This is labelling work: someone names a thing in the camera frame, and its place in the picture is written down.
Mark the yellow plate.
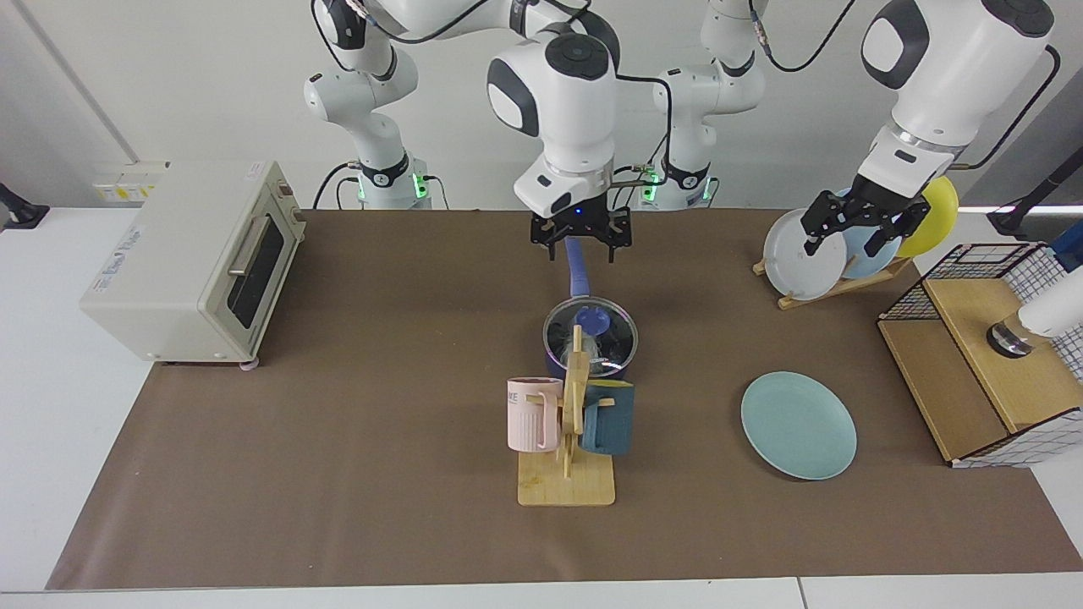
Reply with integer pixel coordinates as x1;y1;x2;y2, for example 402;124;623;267
895;176;960;259

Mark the teal round plate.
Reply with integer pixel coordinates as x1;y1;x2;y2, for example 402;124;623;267
740;371;858;481

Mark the black stand foot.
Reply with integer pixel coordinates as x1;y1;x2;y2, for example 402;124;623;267
0;182;50;231
986;148;1083;238

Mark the wire basket with wooden floor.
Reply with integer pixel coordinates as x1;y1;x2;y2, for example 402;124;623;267
877;243;1083;469

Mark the pink ribbed cup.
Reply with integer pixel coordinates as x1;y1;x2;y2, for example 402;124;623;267
506;377;563;453

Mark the pale toaster oven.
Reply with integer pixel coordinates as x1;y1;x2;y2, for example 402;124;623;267
80;161;307;371

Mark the white wall socket strip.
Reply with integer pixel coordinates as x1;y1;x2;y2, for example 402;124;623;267
91;161;170;204

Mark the black pot with blue handle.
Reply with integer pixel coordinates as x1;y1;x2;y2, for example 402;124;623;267
542;237;640;380

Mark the brown table cloth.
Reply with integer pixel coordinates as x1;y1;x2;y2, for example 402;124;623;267
47;209;1083;590

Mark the white tube with metal end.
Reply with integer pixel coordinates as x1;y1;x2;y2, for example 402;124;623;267
986;288;1083;358

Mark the wooden plate rack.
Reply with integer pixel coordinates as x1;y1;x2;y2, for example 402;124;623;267
752;256;915;310

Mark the dark blue block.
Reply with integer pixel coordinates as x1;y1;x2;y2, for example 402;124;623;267
1049;222;1083;273

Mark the dark teal cup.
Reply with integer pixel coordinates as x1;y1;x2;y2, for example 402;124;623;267
580;379;635;457

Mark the white plate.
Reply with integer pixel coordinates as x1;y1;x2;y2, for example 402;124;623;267
762;209;849;301

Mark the wooden cup stand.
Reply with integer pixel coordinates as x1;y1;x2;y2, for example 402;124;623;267
517;325;617;508

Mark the light blue plate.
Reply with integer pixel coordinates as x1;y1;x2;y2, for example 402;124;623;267
833;188;904;280

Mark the black base cable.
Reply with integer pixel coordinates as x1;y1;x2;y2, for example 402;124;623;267
311;159;366;210

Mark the glass lid with blue knob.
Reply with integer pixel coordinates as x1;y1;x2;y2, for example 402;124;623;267
542;296;638;373

